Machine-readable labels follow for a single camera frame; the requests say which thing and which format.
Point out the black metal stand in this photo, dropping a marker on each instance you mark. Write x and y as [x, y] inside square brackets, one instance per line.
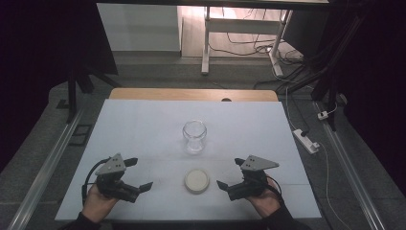
[72, 96]
[328, 73]

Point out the person's left hand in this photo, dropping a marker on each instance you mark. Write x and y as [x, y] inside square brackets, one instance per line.
[95, 206]

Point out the white power strip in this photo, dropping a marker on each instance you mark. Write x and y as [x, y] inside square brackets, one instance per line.
[305, 141]

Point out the white desk frame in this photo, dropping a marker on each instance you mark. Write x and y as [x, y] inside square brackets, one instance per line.
[242, 26]

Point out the aluminium floor rail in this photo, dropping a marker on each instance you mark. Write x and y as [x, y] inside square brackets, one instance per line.
[351, 169]
[48, 169]

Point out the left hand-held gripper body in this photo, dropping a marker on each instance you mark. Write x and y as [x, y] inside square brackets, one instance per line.
[113, 183]

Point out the dark curtain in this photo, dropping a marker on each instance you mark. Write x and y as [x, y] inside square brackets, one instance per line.
[379, 80]
[38, 64]

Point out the wooden table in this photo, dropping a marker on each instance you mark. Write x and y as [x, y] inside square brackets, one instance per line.
[178, 94]

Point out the person's right hand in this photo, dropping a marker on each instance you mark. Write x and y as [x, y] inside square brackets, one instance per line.
[266, 202]

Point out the small white adapter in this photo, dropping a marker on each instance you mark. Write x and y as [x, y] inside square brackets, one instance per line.
[322, 115]

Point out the clear glass jar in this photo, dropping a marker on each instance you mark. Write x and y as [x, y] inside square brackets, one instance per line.
[194, 137]

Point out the white board table cover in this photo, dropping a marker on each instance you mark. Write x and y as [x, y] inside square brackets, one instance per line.
[153, 127]

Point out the cream round jar lid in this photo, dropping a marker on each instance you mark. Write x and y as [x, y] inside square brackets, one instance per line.
[196, 180]

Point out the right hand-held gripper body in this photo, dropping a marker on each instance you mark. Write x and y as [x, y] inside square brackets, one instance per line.
[252, 187]

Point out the black flat floor frame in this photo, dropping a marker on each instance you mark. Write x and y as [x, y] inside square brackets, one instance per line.
[81, 134]

